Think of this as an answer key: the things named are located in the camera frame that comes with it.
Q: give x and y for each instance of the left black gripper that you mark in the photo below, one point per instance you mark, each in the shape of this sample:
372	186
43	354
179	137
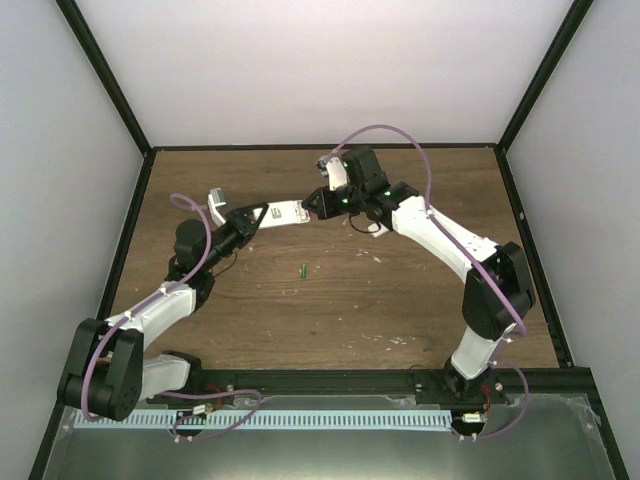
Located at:
243	227

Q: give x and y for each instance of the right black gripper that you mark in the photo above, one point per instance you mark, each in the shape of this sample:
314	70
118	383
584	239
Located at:
327	206

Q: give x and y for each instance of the white remote control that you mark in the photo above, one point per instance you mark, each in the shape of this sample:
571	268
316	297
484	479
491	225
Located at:
284	213

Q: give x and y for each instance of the white battery compartment cover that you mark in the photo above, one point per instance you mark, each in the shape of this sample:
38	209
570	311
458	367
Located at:
381	230

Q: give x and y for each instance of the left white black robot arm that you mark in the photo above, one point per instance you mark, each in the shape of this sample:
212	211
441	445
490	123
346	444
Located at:
106	373

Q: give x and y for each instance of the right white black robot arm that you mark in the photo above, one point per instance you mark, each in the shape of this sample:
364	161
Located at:
498	289

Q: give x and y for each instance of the grey metal front plate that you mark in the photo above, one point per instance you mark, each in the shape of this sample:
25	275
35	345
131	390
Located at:
543	437

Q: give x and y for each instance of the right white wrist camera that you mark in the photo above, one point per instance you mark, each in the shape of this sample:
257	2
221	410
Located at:
332	168

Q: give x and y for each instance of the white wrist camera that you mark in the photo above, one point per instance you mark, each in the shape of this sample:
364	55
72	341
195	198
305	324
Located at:
332	168
215	202

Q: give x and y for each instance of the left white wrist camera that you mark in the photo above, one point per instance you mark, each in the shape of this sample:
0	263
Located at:
215	202

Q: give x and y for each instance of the light blue slotted cable duct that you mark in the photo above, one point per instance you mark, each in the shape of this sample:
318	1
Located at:
401	420

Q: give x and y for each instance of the black front mounting rail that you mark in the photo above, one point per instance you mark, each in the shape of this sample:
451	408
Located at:
425	385

